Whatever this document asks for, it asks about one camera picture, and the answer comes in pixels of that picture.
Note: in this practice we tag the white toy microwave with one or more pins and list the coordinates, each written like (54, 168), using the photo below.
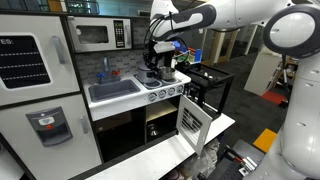
(100, 21)

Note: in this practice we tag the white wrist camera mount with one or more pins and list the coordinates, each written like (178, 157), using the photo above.
(164, 47)

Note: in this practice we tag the grey toy sink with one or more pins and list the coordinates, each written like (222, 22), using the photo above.
(113, 90)

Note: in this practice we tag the grey toy faucet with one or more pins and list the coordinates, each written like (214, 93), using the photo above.
(105, 65)

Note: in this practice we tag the grey stovetop burner panel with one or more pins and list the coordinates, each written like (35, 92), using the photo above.
(154, 86)

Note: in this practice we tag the clear plastic bag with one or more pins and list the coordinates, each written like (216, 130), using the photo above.
(203, 160)

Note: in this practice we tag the black metal frame cart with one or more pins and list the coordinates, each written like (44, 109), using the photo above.
(216, 78)

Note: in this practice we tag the white cabinet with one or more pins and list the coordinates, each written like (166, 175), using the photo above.
(260, 76)

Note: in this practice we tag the black equipment with silver bracket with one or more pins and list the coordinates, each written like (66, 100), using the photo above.
(233, 160)

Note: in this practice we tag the white black toy kitchen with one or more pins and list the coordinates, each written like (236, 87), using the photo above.
(113, 108)

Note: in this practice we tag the yellow floor mat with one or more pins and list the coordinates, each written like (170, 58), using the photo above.
(265, 140)

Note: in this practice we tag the small blue box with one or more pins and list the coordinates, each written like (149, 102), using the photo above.
(198, 56)

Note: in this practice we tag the grey stove knob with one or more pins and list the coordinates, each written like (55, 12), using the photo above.
(171, 91)
(162, 94)
(179, 89)
(152, 97)

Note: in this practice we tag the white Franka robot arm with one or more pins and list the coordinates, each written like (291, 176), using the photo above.
(300, 143)

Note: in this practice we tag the white oven door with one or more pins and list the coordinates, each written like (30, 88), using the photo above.
(195, 141)

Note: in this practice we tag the small shiny metal pot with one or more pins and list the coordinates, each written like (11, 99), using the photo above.
(153, 130)

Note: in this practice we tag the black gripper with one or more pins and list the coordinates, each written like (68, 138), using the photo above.
(165, 59)

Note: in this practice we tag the wooden shelf unit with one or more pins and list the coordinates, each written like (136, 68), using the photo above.
(292, 66)

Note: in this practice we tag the orange wooden box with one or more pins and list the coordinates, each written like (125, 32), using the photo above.
(54, 5)

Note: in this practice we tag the grey pot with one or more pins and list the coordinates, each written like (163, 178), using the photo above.
(146, 77)

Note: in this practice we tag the red floor mat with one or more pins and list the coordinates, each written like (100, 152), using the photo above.
(273, 97)

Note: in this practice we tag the silver metal pot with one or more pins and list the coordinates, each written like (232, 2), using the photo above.
(167, 75)

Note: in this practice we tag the white chalkboard fridge door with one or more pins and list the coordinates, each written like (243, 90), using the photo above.
(66, 83)

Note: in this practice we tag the white dispenser fridge door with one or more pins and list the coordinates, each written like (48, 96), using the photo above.
(33, 160)

